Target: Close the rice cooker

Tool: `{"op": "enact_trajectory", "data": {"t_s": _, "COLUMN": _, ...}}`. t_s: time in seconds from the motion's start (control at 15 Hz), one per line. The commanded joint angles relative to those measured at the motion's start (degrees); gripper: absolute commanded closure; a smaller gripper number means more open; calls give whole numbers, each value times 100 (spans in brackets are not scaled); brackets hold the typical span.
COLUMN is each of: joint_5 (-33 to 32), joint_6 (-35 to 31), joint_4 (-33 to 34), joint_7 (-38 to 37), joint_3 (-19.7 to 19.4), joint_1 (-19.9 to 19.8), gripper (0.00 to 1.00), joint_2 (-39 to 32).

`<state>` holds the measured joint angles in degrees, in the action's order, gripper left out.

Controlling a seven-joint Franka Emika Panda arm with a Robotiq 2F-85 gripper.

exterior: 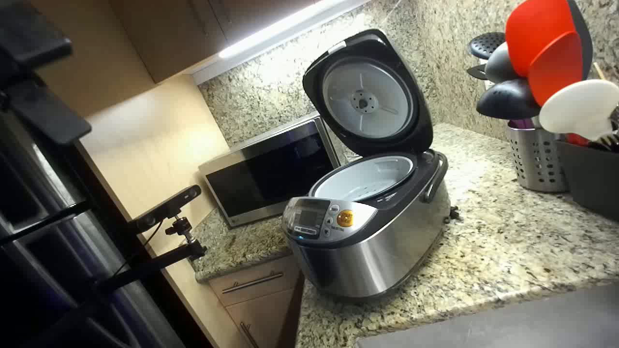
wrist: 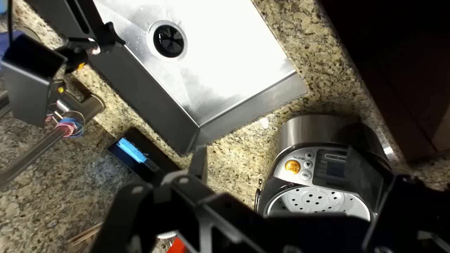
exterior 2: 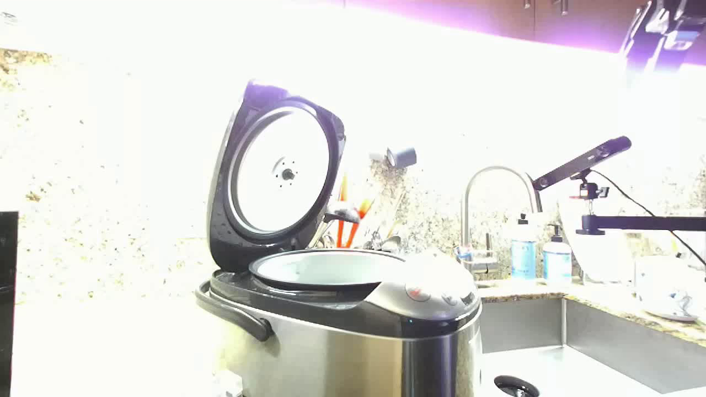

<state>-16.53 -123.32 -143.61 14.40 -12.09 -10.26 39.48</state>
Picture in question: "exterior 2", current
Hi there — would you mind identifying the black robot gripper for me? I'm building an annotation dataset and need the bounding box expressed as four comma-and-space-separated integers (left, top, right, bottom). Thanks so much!
619, 0, 706, 73

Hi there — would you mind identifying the orange kitchen utensil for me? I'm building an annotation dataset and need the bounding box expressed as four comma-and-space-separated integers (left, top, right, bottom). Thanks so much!
346, 197, 376, 250

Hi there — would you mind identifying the curved chrome kitchen faucet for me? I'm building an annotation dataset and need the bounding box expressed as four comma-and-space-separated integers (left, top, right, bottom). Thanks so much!
459, 163, 545, 272

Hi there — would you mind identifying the black stereo camera bar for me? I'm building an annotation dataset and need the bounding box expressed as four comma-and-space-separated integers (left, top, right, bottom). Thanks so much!
532, 136, 636, 195

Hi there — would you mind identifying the orange spatula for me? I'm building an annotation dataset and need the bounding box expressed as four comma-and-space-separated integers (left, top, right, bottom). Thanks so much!
332, 175, 350, 250

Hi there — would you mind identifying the black flat panel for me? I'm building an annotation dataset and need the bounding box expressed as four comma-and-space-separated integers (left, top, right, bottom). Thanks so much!
0, 210, 20, 397

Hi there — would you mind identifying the white inner cooking pot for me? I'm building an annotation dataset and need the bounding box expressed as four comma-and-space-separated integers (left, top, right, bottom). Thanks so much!
247, 248, 408, 291

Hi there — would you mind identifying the grey wall fixture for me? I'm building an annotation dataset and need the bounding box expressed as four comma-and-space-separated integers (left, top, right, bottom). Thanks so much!
382, 147, 419, 173

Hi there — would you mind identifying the short clear soap bottle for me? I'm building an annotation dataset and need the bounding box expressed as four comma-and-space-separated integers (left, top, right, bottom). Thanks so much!
542, 224, 573, 287

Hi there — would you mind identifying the stainless steel sink basin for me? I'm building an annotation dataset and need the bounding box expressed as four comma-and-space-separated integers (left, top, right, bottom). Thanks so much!
477, 294, 706, 397

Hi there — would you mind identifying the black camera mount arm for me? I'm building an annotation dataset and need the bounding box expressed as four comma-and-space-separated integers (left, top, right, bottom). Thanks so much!
573, 169, 706, 239

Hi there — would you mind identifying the white round vessel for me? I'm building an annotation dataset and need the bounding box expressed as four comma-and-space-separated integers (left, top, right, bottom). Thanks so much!
632, 251, 706, 327

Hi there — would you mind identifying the black camera cable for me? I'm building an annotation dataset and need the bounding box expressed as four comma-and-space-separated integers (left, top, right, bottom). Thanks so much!
590, 171, 706, 269

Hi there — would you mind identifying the tall clear soap bottle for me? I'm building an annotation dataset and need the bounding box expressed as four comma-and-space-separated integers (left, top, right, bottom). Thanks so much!
510, 213, 540, 283

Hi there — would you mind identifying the black rice cooker carry handle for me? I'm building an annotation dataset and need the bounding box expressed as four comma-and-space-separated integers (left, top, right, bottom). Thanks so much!
194, 283, 275, 342

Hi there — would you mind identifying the stainless steel rice cooker body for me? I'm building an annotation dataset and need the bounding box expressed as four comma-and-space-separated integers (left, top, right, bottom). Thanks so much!
194, 246, 486, 397

